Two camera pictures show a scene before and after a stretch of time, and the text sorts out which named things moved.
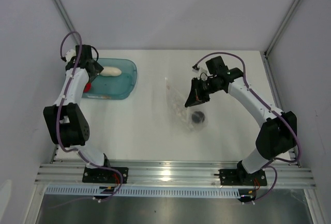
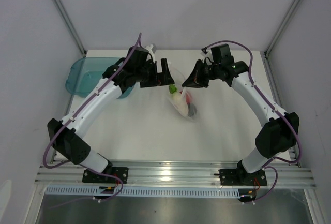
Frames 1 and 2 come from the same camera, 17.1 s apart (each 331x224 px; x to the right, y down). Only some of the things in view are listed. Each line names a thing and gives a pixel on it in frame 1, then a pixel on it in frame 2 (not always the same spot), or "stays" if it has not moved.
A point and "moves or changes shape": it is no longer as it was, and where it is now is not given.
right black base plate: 232,177 stays
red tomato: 88,87 moves or changes shape
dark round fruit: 198,117 to 192,109
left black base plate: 104,175 stays
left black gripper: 98,70 to 166,80
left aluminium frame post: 61,5 stays
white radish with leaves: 110,71 moves or changes shape
